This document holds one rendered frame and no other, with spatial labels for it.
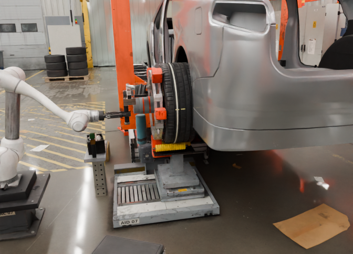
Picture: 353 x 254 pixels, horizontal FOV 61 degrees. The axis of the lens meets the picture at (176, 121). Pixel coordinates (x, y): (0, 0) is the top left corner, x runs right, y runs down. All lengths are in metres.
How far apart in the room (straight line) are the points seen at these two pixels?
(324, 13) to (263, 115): 5.38
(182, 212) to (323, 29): 5.22
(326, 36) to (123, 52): 4.85
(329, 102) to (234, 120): 0.47
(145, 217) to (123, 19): 1.69
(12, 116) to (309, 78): 2.03
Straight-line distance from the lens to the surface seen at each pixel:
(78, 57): 10.73
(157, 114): 2.13
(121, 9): 2.84
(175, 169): 2.64
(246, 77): 1.52
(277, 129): 1.65
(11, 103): 2.52
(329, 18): 6.88
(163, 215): 2.41
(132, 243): 1.73
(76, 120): 2.10
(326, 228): 2.57
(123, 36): 2.83
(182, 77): 2.25
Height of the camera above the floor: 1.39
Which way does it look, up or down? 16 degrees down
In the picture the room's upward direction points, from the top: 2 degrees counter-clockwise
